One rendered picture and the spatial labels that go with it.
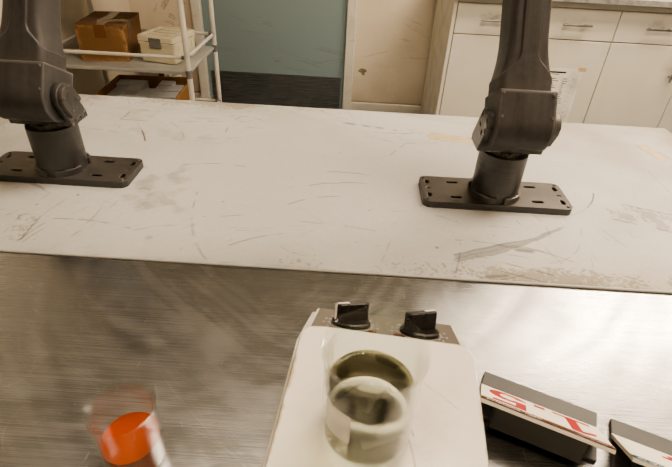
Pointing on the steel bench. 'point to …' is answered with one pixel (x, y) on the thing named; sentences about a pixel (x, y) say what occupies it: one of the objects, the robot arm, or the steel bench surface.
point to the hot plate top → (432, 383)
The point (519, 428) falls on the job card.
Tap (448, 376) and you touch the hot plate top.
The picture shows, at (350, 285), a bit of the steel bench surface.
